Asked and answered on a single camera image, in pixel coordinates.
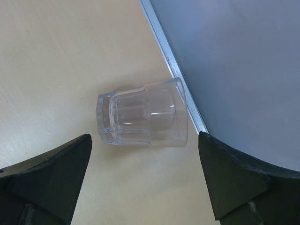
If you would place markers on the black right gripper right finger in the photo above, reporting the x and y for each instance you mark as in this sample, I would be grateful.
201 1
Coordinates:
244 190

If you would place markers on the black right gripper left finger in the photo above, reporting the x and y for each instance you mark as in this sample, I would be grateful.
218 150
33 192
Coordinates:
44 189

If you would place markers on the clear glass from corner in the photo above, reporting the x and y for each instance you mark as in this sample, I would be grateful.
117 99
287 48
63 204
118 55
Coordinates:
154 114

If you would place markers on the aluminium table frame rail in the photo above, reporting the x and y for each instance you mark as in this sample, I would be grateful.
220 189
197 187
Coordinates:
172 63

